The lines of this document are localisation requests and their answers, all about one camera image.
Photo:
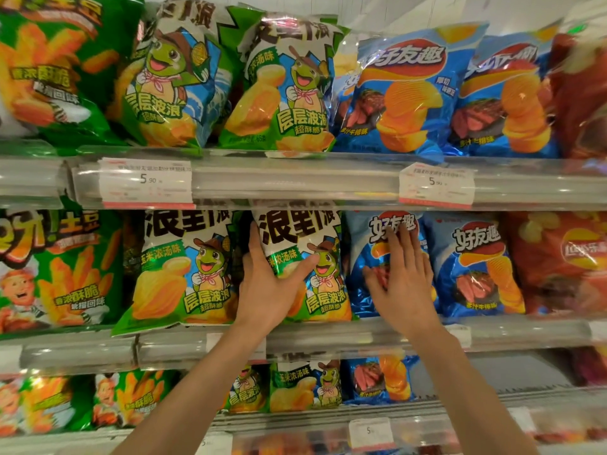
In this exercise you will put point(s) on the green fries snack bag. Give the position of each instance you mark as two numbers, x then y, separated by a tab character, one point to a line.
45	405
52	279
52	66
135	398

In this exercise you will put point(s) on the green turtle print chip bag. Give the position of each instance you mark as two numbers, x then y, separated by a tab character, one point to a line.
175	75
306	386
175	279
289	89
327	279
249	390

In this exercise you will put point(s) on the person's right middle finger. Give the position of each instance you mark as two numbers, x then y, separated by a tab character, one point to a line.
404	246

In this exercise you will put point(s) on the blue potato chip bag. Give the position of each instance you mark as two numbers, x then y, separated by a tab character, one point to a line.
512	104
365	241
379	379
403	94
479	270

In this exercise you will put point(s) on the person's left thumb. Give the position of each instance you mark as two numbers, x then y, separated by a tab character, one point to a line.
299	267

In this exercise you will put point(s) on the person's left hand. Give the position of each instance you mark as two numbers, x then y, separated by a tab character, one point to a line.
261	298

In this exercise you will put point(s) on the person's right forearm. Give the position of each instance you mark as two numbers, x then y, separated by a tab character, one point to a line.
467	393

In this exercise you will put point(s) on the person's right little finger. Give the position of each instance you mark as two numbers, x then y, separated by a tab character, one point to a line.
427	272

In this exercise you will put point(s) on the red potato chip bag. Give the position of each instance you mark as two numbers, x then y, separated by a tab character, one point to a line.
559	265
581	89
590	367

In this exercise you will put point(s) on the person's right thumb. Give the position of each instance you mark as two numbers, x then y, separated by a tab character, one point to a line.
374	281

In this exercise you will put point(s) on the person's right hand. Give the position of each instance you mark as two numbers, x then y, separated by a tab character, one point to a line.
408	293

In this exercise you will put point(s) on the person's left forearm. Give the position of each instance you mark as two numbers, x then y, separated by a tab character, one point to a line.
199	388

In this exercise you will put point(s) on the white price tag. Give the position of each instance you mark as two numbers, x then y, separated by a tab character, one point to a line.
521	419
211	343
371	433
436	185
9	360
461	335
146	182
598	330
214	445

